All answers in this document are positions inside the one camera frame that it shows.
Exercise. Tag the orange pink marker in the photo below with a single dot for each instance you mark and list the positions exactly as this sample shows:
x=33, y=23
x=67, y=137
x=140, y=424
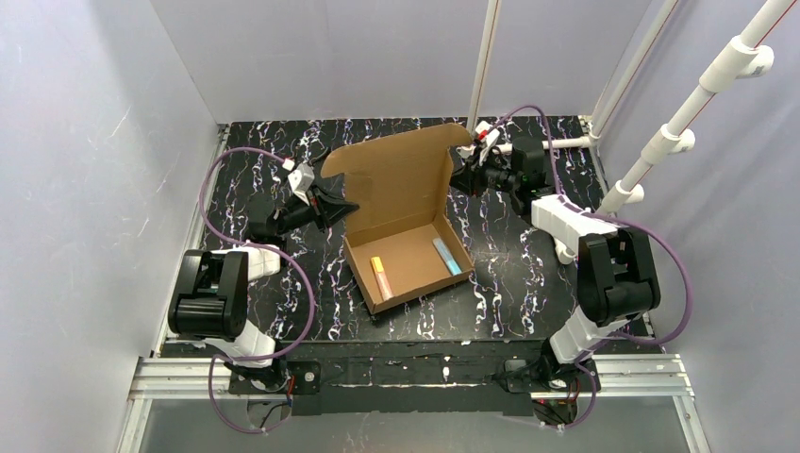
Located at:
x=381, y=278

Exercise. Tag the light blue marker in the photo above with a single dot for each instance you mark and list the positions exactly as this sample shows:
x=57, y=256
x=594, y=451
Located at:
x=447, y=257

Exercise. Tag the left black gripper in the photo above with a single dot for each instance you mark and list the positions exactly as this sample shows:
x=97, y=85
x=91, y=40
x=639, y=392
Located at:
x=314, y=205

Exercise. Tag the white PVC pipe frame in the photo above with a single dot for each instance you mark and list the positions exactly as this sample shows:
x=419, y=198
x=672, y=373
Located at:
x=745, y=55

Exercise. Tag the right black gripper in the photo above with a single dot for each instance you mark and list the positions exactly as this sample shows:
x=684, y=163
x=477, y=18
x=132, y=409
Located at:
x=476, y=176

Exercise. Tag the aluminium rail frame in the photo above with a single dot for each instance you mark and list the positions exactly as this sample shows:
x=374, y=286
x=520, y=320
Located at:
x=317, y=279

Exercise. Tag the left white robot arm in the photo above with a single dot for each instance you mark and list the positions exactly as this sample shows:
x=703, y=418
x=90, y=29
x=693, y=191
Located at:
x=210, y=298

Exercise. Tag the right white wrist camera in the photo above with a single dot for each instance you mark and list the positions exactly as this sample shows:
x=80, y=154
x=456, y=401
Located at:
x=485, y=139

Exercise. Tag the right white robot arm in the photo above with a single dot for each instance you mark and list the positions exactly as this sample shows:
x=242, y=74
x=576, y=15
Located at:
x=616, y=277

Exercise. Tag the brown cardboard box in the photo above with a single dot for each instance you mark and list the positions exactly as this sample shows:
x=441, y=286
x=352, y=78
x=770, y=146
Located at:
x=401, y=184

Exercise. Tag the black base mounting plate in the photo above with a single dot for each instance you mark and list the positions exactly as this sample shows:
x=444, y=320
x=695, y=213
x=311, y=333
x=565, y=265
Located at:
x=507, y=376

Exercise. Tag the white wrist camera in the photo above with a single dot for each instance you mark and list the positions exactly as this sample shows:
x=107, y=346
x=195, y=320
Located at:
x=485, y=139
x=300, y=178

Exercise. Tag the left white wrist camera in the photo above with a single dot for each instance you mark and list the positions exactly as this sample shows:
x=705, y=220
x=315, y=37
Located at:
x=300, y=178

